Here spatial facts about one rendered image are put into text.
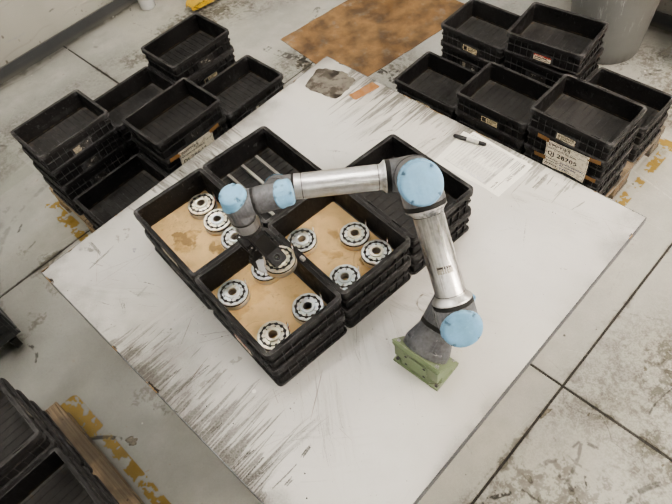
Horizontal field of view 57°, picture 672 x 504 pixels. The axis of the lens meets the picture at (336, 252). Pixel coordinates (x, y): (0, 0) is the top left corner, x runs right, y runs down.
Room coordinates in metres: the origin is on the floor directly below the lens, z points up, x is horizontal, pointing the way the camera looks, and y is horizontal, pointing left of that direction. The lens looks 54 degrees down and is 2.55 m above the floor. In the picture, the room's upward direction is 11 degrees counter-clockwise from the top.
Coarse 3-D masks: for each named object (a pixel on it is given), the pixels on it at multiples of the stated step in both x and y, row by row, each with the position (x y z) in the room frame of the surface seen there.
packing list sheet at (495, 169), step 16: (464, 144) 1.77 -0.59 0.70; (448, 160) 1.70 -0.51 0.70; (464, 160) 1.69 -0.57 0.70; (480, 160) 1.67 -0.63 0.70; (496, 160) 1.66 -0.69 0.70; (512, 160) 1.64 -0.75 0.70; (464, 176) 1.61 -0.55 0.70; (480, 176) 1.59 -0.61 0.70; (496, 176) 1.57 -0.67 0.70; (512, 176) 1.56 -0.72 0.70; (496, 192) 1.50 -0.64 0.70
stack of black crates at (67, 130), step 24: (72, 96) 2.74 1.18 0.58; (48, 120) 2.64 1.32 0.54; (72, 120) 2.66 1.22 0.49; (96, 120) 2.50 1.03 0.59; (24, 144) 2.42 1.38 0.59; (48, 144) 2.51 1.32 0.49; (72, 144) 2.41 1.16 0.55; (96, 144) 2.46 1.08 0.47; (120, 144) 2.54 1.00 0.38; (48, 168) 2.32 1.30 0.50; (72, 168) 2.37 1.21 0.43; (96, 168) 2.42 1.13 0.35; (72, 192) 2.32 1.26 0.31
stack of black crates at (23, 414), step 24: (0, 384) 1.13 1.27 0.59; (0, 408) 1.10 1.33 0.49; (24, 408) 1.07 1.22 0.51; (0, 432) 1.00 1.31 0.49; (24, 432) 0.98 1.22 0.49; (48, 432) 0.98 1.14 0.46; (0, 456) 0.91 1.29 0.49; (24, 456) 0.87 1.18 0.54; (72, 456) 0.93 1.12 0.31; (0, 480) 0.80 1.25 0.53
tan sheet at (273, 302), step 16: (240, 272) 1.25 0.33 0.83; (256, 288) 1.18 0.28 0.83; (272, 288) 1.17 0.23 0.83; (288, 288) 1.15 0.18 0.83; (304, 288) 1.14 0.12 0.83; (256, 304) 1.12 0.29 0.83; (272, 304) 1.10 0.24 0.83; (288, 304) 1.09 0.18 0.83; (240, 320) 1.07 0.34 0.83; (256, 320) 1.05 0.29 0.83; (272, 320) 1.04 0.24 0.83; (288, 320) 1.03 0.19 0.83; (256, 336) 1.00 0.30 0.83; (272, 336) 0.99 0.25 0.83
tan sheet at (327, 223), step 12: (336, 204) 1.47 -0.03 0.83; (324, 216) 1.43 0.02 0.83; (336, 216) 1.42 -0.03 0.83; (348, 216) 1.41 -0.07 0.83; (324, 228) 1.38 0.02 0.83; (336, 228) 1.37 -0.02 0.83; (324, 240) 1.32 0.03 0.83; (336, 240) 1.31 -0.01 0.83; (324, 252) 1.27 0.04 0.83; (336, 252) 1.26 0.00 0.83; (348, 252) 1.25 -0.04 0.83; (360, 252) 1.24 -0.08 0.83; (324, 264) 1.22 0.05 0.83; (336, 264) 1.21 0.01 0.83; (348, 264) 1.20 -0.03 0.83; (360, 264) 1.20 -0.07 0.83
